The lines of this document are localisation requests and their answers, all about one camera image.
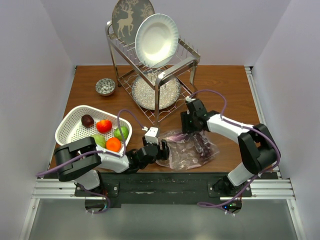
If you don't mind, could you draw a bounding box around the purple fake eggplant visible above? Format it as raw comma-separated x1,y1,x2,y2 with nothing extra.
165,133,187,143

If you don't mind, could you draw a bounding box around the clear zip top bag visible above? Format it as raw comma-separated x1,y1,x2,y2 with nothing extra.
156,129,220,171

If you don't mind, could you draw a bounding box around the red fake grape bunch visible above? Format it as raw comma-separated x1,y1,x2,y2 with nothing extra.
196,135,213,160

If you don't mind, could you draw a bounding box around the fake orange fruit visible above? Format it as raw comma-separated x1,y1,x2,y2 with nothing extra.
105,137,122,153

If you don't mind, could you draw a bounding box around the small green fake vegetable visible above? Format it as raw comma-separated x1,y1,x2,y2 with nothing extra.
113,126,130,142

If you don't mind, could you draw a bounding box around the green fake cabbage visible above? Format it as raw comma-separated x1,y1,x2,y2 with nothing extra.
91,134,106,148

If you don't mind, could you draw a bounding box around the orange fake tomato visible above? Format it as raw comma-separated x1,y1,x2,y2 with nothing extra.
96,119,113,134

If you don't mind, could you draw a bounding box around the dark red fake fruit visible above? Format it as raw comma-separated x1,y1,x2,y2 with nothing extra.
81,114,95,128

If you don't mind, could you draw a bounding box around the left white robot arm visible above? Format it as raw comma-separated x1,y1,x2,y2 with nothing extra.
54,137,170,196

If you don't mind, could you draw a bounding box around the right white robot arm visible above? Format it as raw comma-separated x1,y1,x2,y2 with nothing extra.
180,97,281,197

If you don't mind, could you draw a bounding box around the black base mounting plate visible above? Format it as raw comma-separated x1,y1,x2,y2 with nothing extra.
74,171,253,209

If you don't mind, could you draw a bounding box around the steel dish rack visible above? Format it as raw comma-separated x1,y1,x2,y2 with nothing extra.
104,21,201,127

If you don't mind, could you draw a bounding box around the speckled plate lower shelf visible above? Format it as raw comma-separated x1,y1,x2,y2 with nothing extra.
131,76,181,111

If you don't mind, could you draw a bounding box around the white perforated plastic basket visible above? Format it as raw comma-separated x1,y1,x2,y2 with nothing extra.
55,105,118,146

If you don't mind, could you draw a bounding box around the small patterned bowl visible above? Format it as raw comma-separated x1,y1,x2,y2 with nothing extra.
95,78,116,97

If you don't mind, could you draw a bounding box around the white fluted plate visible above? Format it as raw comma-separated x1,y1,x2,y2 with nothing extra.
135,13,179,69

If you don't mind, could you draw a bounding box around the grey deer plate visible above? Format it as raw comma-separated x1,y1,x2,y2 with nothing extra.
111,0,155,46

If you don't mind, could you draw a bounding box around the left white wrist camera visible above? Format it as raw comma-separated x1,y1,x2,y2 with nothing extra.
142,126,160,145

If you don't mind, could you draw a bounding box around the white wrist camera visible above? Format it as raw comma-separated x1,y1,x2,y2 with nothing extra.
142,126,160,145
185,96,195,103

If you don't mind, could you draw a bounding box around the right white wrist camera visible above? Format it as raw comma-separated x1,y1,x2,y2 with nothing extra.
185,96,195,103

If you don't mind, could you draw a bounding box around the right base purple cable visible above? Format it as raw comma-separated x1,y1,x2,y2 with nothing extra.
196,194,248,210

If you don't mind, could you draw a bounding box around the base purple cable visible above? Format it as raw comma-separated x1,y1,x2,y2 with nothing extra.
79,188,112,215
196,194,248,210

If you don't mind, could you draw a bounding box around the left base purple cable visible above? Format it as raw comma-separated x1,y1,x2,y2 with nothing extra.
79,188,112,215

